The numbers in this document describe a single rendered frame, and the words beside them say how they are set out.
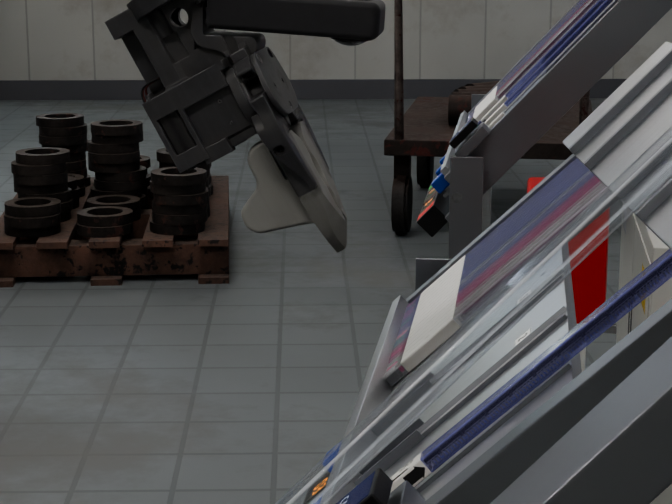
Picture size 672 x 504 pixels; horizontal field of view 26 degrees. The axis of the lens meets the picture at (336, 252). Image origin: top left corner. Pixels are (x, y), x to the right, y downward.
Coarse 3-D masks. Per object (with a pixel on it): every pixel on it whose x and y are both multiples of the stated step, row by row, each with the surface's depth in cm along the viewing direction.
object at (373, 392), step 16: (400, 304) 145; (400, 320) 141; (384, 336) 134; (384, 352) 130; (368, 368) 127; (384, 368) 126; (368, 384) 120; (384, 384) 123; (368, 400) 117; (352, 416) 114; (352, 480) 102; (336, 496) 98
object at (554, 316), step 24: (552, 312) 102; (504, 336) 107; (528, 336) 100; (552, 336) 96; (480, 360) 107; (504, 360) 101; (528, 360) 96; (576, 360) 89; (456, 384) 106; (480, 384) 101; (552, 384) 87; (432, 408) 106; (456, 408) 100; (528, 408) 87; (408, 432) 103; (432, 432) 100; (504, 432) 86; (384, 456) 101; (408, 456) 100; (456, 456) 89; (360, 480) 102; (432, 480) 89
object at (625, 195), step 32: (640, 160) 55; (608, 192) 55; (640, 192) 55; (576, 224) 55; (608, 224) 55; (544, 256) 55; (576, 256) 55; (512, 288) 55; (544, 288) 55; (480, 320) 56; (512, 320) 56; (448, 352) 56; (480, 352) 56; (416, 384) 56; (448, 384) 56; (384, 416) 56; (416, 416) 56; (352, 448) 57; (384, 448) 57; (320, 480) 57
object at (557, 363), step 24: (624, 288) 86; (648, 288) 85; (600, 312) 86; (624, 312) 86; (576, 336) 87; (552, 360) 87; (504, 384) 89; (528, 384) 88; (480, 408) 89; (504, 408) 88; (456, 432) 89; (480, 432) 89; (432, 456) 90
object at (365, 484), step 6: (372, 474) 81; (366, 480) 81; (372, 480) 80; (360, 486) 81; (366, 486) 80; (354, 492) 81; (360, 492) 80; (366, 492) 79; (342, 498) 82; (348, 498) 81; (354, 498) 80; (360, 498) 79
